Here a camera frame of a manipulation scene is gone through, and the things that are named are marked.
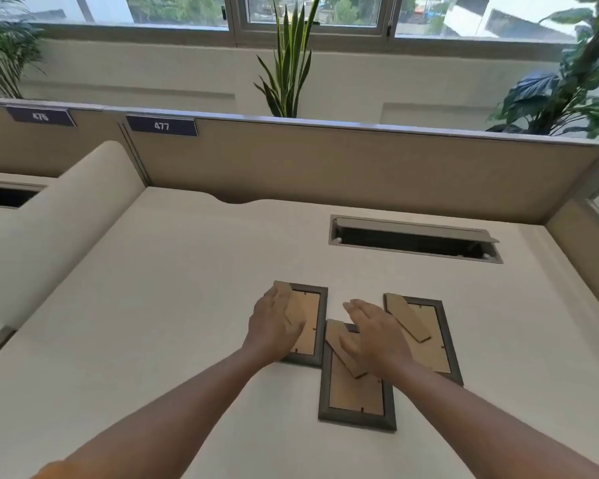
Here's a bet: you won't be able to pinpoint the beige glass side partition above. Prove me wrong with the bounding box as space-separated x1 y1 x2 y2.
544 144 599 295

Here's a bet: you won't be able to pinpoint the blue desk label plate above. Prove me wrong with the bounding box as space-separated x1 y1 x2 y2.
125 114 199 137
5 106 77 128

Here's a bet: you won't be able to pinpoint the white table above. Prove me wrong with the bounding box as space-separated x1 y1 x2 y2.
0 186 599 479

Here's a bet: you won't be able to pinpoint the person's right hand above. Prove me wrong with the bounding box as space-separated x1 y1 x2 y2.
340 299 415 380

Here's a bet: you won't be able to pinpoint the beige desk partition panel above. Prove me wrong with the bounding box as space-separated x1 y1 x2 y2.
104 106 599 225

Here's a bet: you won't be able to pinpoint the orange left sleeve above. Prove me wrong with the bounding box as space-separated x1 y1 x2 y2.
29 460 73 479

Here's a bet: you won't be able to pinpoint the cream curved desk divider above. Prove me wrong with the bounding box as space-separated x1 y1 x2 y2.
0 140 146 331

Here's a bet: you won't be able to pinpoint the beige neighbouring partition panel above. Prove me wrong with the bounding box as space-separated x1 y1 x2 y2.
0 96 148 188

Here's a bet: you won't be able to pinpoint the palm plant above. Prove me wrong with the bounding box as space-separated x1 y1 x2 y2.
0 0 46 99

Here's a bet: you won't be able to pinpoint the person's left forearm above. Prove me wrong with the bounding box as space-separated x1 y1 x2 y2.
29 343 280 479

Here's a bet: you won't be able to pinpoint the neighbouring desk cable box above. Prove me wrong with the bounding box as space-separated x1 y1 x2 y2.
0 180 46 210

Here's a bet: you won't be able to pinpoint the black picture frame colourful balloons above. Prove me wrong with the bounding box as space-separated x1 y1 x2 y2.
273 280 329 368

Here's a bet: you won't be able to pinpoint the grey table cable box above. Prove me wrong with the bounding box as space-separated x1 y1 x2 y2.
327 214 504 265

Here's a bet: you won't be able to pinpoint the dark picture frame donut print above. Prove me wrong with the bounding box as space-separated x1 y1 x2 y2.
383 292 465 388

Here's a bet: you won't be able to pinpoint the grey framed window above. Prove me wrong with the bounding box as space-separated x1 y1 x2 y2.
0 0 599 45

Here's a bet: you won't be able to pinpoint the broad leaf plant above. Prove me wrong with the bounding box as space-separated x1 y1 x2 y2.
485 0 599 141

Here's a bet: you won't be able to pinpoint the snake plant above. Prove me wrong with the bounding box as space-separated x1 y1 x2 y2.
253 0 322 118

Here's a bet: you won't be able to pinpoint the person's right forearm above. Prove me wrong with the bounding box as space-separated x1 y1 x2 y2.
374 361 599 479

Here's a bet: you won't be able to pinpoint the person's left hand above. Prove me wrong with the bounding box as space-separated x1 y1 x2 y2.
243 285 308 367

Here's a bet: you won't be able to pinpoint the brown picture frame cream card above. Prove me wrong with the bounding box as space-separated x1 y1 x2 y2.
317 319 398 434

